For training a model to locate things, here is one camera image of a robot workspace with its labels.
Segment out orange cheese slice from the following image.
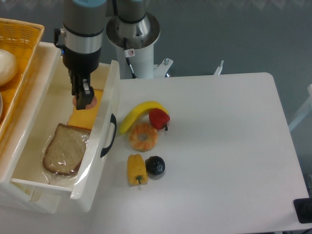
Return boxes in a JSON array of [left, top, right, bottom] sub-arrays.
[[67, 89, 103, 131]]

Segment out white frame at right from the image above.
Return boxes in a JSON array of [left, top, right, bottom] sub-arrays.
[[288, 84, 312, 132]]

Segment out dark purple plum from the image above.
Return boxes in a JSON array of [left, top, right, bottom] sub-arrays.
[[145, 156, 165, 176]]

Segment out white bracket behind table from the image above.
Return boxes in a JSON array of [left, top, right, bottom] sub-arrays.
[[214, 60, 224, 76]]

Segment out black device at table edge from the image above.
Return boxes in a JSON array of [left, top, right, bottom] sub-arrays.
[[293, 198, 312, 224]]

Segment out orange glazed donut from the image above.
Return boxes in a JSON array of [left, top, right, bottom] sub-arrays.
[[128, 122, 158, 152]]

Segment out white drawer cabinet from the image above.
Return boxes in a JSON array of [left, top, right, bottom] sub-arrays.
[[0, 42, 60, 213]]

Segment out yellow banana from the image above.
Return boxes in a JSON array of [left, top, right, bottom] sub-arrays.
[[119, 101, 169, 135]]

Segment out black drawer handle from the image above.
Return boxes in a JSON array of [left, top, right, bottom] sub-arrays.
[[100, 114, 117, 158]]

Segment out red bell pepper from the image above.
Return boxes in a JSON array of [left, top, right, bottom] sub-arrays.
[[149, 108, 170, 131]]

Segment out brown wrapped bread slice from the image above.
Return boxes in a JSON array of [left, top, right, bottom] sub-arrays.
[[42, 123, 91, 176]]

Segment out white bread bun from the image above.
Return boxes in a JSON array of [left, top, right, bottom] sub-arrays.
[[0, 49, 18, 86]]

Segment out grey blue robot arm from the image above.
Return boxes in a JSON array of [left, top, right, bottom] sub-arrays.
[[54, 0, 146, 110]]

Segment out white open upper drawer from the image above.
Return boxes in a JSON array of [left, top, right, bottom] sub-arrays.
[[9, 55, 121, 213]]

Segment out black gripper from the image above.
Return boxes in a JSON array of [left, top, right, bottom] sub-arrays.
[[54, 28, 101, 110]]

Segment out yellow bell pepper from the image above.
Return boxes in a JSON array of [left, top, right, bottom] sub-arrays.
[[127, 154, 148, 186]]

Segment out yellow wicker basket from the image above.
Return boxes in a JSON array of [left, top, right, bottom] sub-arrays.
[[0, 18, 44, 138]]

